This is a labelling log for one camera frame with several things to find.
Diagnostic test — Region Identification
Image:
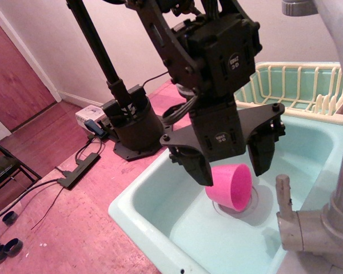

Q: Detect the beige faucet handle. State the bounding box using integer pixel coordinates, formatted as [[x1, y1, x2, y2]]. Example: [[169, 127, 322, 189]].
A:
[[276, 174, 304, 252]]

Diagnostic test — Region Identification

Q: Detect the grey toy faucet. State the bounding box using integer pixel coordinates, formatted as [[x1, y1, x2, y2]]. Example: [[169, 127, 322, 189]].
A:
[[276, 1, 343, 269]]

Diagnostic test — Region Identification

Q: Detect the black USB hub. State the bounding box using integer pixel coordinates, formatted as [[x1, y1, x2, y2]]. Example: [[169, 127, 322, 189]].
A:
[[57, 152, 101, 190]]

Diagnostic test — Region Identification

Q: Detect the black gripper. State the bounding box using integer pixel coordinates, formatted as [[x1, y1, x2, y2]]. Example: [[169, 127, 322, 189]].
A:
[[160, 102, 285, 186]]

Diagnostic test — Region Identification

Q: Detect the pink plastic cup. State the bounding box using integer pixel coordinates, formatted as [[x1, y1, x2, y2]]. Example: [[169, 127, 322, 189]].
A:
[[205, 163, 253, 212]]

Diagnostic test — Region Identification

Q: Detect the mint green toy sink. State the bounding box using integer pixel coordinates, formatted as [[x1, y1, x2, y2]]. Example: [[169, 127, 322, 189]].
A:
[[109, 116, 343, 273]]

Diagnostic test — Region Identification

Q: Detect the sink drain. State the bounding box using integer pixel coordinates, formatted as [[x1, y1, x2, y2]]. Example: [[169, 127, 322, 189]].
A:
[[211, 184, 260, 220]]

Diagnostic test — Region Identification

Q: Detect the black thick cable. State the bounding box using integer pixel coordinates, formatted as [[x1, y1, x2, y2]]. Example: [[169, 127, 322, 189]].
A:
[[0, 178, 61, 225]]

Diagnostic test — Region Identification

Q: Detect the blue clip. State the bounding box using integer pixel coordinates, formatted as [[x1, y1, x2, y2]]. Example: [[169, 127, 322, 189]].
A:
[[84, 119, 107, 139]]

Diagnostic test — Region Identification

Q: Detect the white box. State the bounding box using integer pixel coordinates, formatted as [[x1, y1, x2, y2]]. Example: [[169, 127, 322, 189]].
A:
[[75, 105, 106, 132]]

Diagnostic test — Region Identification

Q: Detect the cream dish rack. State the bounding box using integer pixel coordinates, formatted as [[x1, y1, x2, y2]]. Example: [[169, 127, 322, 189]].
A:
[[234, 62, 343, 125]]

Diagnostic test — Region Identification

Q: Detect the black metal frame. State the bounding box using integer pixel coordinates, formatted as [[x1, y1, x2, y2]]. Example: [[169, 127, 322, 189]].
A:
[[0, 145, 42, 190]]

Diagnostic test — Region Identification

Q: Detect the black ring bottom middle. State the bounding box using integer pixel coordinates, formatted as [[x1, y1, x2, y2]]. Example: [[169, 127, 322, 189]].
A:
[[3, 238, 24, 257]]

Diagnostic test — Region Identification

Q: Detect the black ring near edge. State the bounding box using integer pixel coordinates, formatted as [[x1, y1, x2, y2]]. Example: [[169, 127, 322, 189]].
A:
[[2, 211, 18, 225]]

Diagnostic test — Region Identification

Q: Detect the thin black wire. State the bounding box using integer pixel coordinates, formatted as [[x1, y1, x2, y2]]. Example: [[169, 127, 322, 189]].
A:
[[30, 187, 64, 231]]

